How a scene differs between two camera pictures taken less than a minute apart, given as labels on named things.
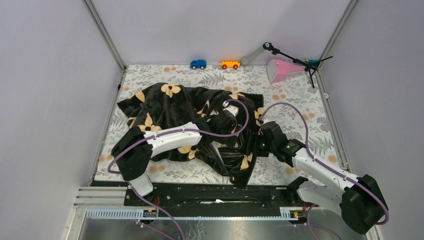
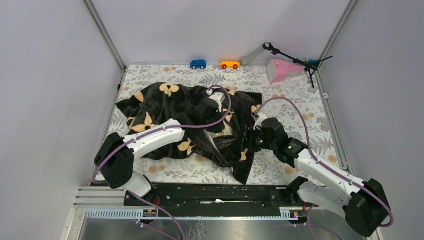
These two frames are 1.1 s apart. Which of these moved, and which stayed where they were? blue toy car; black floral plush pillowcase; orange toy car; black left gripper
Moved: black left gripper
Stayed: orange toy car; black floral plush pillowcase; blue toy car
